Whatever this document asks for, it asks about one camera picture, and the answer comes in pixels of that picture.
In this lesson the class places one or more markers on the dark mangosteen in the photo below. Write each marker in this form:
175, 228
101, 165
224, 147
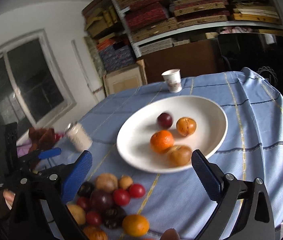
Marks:
86, 189
113, 217

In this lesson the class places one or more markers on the person's left hand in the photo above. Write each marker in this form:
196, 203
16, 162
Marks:
9, 198

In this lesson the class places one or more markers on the white wall conduit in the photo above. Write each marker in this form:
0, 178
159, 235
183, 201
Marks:
81, 65

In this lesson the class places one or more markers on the blue checked tablecloth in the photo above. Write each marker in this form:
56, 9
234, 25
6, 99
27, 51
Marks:
251, 135

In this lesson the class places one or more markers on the blue patterned box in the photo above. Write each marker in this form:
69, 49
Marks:
116, 55

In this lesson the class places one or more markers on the dark purple plum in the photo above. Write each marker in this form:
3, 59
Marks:
101, 200

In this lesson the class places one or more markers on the white paper cup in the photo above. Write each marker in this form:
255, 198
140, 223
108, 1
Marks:
172, 80

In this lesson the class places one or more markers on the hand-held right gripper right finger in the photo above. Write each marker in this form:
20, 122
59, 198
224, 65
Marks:
206, 177

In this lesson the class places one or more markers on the white round plate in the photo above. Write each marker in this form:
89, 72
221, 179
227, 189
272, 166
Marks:
136, 135

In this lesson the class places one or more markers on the white ribbed jar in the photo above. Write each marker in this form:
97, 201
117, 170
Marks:
80, 137

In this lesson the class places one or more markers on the large tan round fruit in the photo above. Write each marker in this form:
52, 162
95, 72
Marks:
179, 155

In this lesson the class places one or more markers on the large brown cardboard box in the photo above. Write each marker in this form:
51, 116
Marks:
181, 57

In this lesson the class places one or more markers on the white framed window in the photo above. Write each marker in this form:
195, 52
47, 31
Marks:
19, 85

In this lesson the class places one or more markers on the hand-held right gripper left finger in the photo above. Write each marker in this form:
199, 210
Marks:
78, 177

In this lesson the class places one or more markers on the white shelf unit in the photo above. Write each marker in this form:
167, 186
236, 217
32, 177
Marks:
137, 48

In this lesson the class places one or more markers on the pile of brown boxes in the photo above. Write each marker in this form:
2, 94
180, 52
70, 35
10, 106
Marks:
101, 17

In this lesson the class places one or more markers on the yellow-tan fruit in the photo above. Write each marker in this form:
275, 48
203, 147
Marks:
77, 214

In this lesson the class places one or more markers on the red cherry tomato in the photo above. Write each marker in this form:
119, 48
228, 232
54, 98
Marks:
93, 218
121, 197
83, 203
137, 190

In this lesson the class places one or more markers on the dark red plum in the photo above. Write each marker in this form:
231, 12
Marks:
164, 120

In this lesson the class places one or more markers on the purple cloth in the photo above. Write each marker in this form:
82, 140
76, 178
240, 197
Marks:
22, 150

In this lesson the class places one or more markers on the small tan fruit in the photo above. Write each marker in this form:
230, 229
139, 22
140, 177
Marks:
126, 182

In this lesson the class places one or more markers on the brown plush toy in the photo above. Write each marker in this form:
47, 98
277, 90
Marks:
44, 136

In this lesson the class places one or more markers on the black glossy cabinet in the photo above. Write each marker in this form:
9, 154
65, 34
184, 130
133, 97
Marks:
256, 52

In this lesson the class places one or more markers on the stack of woven mats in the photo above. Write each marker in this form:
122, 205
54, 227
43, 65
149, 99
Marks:
151, 15

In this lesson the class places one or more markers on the orange-brown round fruit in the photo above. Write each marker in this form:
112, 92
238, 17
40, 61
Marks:
186, 126

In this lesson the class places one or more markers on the light cardboard box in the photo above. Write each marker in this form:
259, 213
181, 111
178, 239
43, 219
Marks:
124, 80

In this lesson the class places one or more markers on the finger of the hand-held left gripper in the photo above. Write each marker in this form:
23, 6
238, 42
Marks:
50, 153

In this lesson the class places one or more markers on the small orange-brown fruit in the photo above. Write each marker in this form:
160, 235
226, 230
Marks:
170, 235

